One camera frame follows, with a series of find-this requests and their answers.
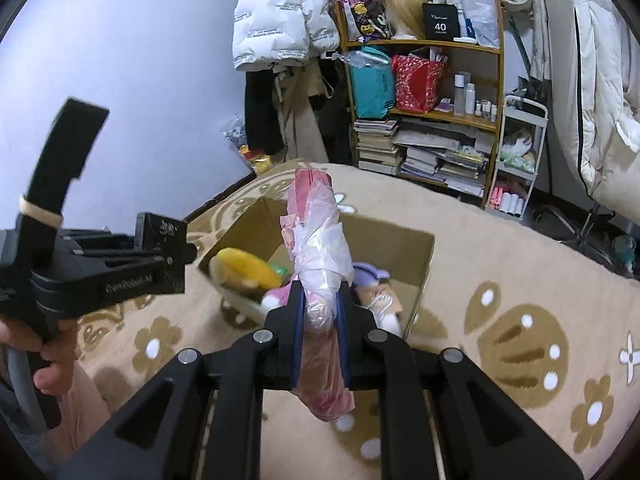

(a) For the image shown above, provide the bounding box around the teal shopping bag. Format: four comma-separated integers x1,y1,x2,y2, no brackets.
349,47,396,119

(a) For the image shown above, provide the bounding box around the wooden bookshelf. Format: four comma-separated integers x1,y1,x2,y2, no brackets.
336,2,506,208

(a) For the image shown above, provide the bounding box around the purple haired plush doll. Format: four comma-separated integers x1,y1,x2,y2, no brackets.
350,262,402,337

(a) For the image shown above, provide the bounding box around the black box marked 40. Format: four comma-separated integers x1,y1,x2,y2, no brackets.
422,3,460,41

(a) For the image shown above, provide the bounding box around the yellow plush toy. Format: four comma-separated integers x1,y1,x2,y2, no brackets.
208,247,283,297

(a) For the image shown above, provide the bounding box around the cream office chair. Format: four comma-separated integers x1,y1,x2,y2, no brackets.
529,0,640,261

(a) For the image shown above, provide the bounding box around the open cardboard box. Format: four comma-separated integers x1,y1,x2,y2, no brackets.
198,197,435,335

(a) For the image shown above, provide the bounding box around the pink plastic package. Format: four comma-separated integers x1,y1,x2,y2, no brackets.
280,168,355,422

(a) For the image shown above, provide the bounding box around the white rolling cart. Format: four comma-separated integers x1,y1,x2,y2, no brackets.
485,94,549,221

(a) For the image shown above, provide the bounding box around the person's left hand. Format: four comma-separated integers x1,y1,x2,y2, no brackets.
1,316,78,396

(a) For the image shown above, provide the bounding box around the pink plush toy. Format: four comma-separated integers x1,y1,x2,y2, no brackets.
260,283,292,313

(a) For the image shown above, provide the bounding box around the stack of books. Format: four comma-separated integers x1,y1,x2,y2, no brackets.
352,117,495,200

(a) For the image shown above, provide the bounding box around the blonde wig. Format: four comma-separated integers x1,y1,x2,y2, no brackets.
381,0,431,40

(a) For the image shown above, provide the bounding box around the white puffer jacket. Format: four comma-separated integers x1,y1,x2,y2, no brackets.
232,0,340,72

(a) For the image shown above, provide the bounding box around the green packet in box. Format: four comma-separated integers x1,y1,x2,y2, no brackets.
268,262,290,280

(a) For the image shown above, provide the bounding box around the red patterned gift bag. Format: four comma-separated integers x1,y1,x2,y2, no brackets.
392,55,446,114

